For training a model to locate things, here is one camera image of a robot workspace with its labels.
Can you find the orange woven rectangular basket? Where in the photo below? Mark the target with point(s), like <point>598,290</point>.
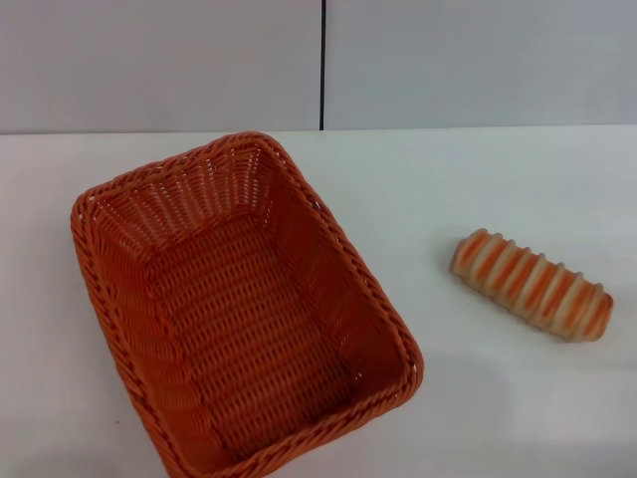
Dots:
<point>239,318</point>

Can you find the orange striped bread loaf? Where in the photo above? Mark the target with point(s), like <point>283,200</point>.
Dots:
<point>532,286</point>

